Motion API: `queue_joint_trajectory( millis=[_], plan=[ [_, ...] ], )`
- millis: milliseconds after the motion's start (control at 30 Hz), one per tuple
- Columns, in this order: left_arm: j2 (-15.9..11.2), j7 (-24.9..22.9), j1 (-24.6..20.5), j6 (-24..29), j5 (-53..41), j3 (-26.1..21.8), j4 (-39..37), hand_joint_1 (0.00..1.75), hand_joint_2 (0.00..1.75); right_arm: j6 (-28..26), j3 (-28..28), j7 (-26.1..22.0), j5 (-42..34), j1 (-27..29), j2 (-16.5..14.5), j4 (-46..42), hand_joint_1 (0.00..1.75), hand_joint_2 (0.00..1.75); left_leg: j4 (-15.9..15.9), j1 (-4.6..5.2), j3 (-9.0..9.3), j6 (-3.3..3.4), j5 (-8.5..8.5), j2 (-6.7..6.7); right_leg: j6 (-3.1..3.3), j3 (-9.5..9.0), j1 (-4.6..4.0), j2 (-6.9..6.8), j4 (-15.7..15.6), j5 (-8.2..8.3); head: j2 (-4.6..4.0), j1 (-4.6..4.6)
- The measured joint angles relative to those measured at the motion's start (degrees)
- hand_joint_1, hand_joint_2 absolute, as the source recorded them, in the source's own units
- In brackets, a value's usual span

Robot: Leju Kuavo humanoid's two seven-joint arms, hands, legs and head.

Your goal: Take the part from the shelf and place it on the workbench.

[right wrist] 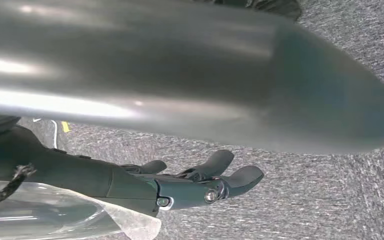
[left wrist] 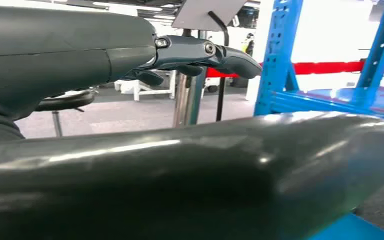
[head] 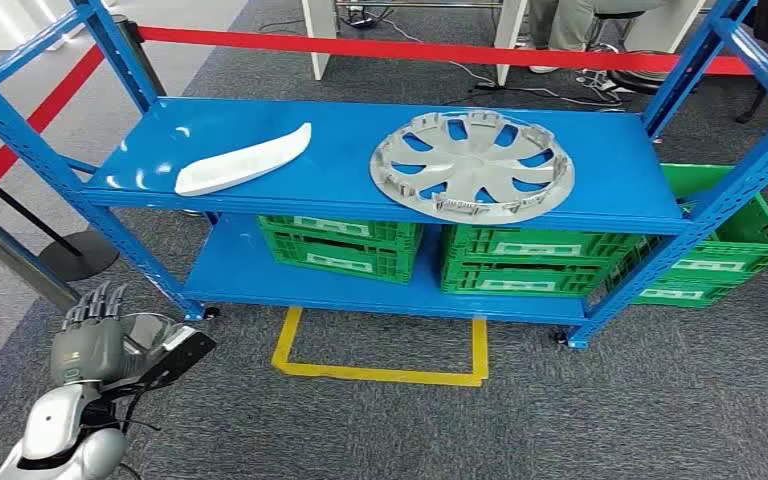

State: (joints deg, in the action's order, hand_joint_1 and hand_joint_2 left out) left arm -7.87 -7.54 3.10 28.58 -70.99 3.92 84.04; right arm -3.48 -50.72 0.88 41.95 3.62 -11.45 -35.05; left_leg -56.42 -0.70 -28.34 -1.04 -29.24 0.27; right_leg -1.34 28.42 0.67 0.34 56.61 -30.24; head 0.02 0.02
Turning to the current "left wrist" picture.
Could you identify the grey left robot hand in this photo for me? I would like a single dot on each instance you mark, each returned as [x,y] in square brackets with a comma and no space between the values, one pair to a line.
[62,49]

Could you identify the blue metal shelf rack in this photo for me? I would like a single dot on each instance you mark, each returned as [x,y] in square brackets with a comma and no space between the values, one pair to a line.
[278,49]

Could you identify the chrome stanchion with black cap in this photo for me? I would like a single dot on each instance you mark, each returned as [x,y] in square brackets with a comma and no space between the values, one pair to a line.
[182,102]

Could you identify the grey panel on black stand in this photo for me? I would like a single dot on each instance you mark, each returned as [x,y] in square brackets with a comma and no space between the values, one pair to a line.
[208,13]

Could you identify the long red barrier belt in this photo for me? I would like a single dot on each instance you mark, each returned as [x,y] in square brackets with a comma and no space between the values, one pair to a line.
[328,68]

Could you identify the white table frame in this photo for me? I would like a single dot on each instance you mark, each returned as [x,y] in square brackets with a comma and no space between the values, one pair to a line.
[139,87]

